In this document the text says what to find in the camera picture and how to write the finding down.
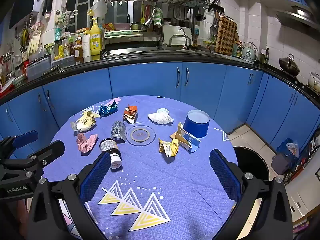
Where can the grey bin blue bag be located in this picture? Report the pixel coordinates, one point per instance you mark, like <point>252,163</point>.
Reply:
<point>281,163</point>

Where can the white plastic scoop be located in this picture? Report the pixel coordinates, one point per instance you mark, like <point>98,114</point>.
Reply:
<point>98,7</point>

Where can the pale green kettle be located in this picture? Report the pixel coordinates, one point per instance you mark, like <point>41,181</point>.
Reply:
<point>247,53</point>

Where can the crumpled pink paper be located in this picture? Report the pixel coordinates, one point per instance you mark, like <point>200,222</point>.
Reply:
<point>86,143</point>

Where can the round translucent plastic lid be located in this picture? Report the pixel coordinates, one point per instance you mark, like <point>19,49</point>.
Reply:
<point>163,110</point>

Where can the crumpled cream yellow carton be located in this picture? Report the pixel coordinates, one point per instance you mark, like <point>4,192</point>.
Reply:
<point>85,122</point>

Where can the round clear glass dish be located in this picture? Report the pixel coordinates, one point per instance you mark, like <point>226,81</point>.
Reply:
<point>140,134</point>

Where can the hanging slotted ladle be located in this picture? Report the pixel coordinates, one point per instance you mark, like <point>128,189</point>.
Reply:
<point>212,28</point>

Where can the chrome kitchen faucet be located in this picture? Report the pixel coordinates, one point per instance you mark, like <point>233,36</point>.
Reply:
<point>162,35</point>

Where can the orange seasoning packet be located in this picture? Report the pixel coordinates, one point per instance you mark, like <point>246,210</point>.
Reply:
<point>108,27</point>

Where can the checkered wooden cutting board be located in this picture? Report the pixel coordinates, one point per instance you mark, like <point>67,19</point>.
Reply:
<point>226,36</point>

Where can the torn carton silver lining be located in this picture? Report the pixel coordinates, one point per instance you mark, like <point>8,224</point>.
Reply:
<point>186,140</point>

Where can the steel range hood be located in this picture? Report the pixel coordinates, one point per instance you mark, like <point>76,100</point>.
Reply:
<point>295,17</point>

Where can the kitchen window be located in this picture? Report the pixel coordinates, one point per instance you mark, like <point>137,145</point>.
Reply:
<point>75,0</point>

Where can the crumpled white tissue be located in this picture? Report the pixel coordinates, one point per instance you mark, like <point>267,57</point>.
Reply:
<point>160,118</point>

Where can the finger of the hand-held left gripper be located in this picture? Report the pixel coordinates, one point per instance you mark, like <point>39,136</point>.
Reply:
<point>51,150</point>
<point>25,138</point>

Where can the green striped cloth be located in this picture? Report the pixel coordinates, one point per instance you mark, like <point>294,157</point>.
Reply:
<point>157,17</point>

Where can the yellow detergent bottle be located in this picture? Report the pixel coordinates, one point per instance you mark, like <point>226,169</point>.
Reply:
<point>95,40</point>

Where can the crumpled orange white carton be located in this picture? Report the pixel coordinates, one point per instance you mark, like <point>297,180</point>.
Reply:
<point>130,116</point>

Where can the white appliance black label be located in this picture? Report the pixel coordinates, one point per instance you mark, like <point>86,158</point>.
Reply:
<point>302,192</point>

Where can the dark wok with lid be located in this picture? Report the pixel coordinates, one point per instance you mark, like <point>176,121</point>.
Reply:
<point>288,66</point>

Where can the person's left forearm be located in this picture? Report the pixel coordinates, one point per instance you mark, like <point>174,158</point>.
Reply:
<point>17,215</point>

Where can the brown bottle white cap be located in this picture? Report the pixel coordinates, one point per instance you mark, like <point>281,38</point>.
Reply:
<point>110,147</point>

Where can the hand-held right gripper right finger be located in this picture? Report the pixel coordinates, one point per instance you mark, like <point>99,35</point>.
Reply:
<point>225,177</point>

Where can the red lidded jar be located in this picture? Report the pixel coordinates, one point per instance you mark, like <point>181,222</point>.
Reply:
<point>240,50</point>

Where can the pale green tray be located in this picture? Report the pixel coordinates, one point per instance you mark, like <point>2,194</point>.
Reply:
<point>117,34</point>

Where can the blue foil snack bag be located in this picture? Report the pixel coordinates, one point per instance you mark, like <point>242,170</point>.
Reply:
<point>107,110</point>

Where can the dark glass bottle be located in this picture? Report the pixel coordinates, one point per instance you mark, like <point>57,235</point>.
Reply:
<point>267,56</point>

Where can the black wall-mounted holder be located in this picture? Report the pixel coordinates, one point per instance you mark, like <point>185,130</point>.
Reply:
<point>48,1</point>

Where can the white cylindrical container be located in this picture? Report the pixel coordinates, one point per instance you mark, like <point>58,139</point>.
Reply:
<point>85,45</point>

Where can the white ceramic pot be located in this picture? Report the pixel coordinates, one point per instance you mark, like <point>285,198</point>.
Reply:
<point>313,81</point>

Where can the clear plastic storage box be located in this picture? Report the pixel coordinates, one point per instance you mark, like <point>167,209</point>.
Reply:
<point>38,67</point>

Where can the blue cylindrical container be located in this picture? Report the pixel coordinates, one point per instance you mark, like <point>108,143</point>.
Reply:
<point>196,127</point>

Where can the cluster of condiment bottles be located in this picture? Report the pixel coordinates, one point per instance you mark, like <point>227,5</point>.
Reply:
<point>65,48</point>

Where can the blue base cabinets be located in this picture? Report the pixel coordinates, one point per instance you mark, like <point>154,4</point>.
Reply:
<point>145,80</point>

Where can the crumpled bright yellow carton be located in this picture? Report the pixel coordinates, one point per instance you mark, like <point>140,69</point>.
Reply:
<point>170,148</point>

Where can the black round trash bin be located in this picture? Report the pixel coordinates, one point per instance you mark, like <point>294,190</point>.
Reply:
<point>252,165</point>

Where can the pink yellow rubber glove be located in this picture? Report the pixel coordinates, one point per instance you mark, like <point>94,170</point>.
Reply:
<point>35,37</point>

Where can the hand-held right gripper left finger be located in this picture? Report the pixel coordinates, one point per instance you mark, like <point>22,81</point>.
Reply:
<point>96,177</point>

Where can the white jar blue label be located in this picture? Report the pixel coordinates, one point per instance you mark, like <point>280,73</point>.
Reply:
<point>196,31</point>

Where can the pale oil bottle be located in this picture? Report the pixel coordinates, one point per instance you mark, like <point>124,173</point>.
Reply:
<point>262,57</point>

